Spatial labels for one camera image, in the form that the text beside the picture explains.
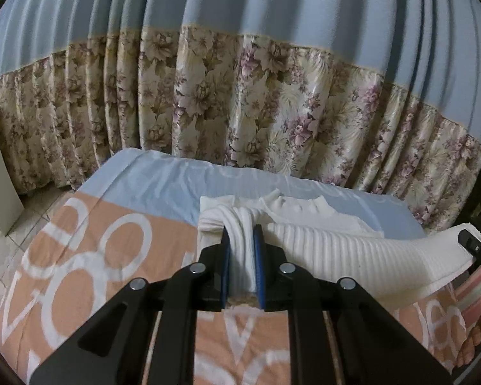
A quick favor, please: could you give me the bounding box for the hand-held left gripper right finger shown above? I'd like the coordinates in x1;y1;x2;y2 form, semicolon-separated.
252;225;453;385

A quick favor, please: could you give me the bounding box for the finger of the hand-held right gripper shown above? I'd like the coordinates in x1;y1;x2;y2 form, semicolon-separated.
458;228;481;285

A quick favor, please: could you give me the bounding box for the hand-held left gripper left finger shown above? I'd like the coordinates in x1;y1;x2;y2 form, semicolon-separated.
30;226;231;385

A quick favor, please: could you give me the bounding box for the white knit sweater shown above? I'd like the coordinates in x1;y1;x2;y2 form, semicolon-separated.
198;193;481;309

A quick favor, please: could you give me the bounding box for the person's foot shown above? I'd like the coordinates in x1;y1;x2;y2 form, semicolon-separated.
453;305;481;370

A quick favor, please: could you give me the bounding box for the light blue bed sheet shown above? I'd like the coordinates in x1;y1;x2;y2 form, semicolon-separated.
80;148;426;237

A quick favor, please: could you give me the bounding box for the peach printed blanket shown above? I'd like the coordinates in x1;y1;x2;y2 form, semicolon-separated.
0;190;471;385

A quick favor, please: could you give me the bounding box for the blue and floral curtain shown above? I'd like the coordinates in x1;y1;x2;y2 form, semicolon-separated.
0;0;481;225

